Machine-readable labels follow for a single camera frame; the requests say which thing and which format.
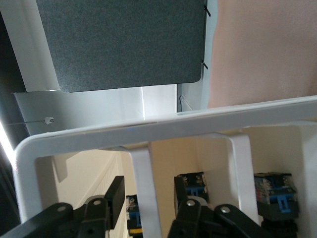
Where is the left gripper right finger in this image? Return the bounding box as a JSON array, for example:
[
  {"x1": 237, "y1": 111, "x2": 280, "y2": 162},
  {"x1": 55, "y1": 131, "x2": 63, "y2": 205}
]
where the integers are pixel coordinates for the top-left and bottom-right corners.
[{"x1": 167, "y1": 176, "x2": 273, "y2": 238}]

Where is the black blue contact switch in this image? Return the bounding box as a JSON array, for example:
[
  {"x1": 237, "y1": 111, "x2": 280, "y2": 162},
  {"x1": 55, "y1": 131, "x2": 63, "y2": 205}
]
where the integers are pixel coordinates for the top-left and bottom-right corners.
[{"x1": 254, "y1": 172, "x2": 300, "y2": 238}]

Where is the dark grey felt panel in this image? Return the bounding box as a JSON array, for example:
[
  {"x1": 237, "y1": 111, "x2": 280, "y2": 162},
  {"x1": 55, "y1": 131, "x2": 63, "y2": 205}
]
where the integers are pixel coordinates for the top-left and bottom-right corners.
[{"x1": 36, "y1": 0, "x2": 208, "y2": 94}]

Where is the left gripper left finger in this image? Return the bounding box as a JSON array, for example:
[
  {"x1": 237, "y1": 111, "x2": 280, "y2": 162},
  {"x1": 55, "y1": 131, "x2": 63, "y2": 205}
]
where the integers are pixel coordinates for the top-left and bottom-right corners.
[{"x1": 0, "y1": 175, "x2": 126, "y2": 238}]

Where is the orange push button switch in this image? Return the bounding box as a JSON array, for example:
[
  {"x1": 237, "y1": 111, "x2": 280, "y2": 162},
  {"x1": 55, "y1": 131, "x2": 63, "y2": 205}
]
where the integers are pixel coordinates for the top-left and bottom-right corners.
[{"x1": 125, "y1": 194, "x2": 143, "y2": 236}]

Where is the white drawer cabinet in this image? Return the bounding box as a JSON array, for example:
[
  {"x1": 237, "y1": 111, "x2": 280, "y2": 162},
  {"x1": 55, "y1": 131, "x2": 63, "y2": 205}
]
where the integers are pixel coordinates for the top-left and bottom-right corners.
[{"x1": 11, "y1": 94, "x2": 317, "y2": 238}]

